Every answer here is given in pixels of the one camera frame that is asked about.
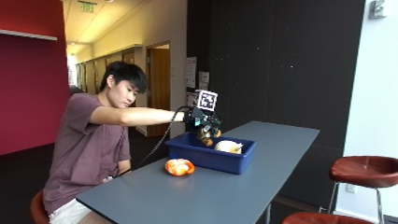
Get orange and brown soft toy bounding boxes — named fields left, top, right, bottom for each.
left=199, top=126, right=223, bottom=147

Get white and yellow soft toy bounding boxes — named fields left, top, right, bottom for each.
left=213, top=140, right=245, bottom=155

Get white cube with black markers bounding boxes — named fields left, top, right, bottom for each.
left=196, top=90, right=219, bottom=112

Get white paper notice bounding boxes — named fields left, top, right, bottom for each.
left=199, top=71, right=211, bottom=91
left=184, top=56, right=199, bottom=90
left=185, top=91, right=200, bottom=108

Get blue plastic bin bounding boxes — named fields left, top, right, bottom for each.
left=164, top=132, right=257, bottom=175

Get orange soft toy fruit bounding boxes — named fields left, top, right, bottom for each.
left=164, top=158, right=197, bottom=177

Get wooden door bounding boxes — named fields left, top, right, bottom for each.
left=145, top=46, right=172, bottom=138

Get the person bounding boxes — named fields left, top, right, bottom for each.
left=43, top=61, right=185, bottom=224

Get red leather bar stool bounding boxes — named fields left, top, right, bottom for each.
left=328, top=155, right=398, bottom=224
left=30, top=189, right=51, bottom=224
left=281, top=212, right=376, bottom=224

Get green exit sign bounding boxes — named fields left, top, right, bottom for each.
left=78, top=0, right=99, bottom=14

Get black glove cable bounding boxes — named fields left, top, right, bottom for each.
left=115, top=105, right=195, bottom=178

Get white wall shelf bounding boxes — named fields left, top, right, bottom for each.
left=0, top=28, right=59, bottom=42

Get grey wall-mounted device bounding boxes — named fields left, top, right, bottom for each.
left=369, top=0, right=392, bottom=20

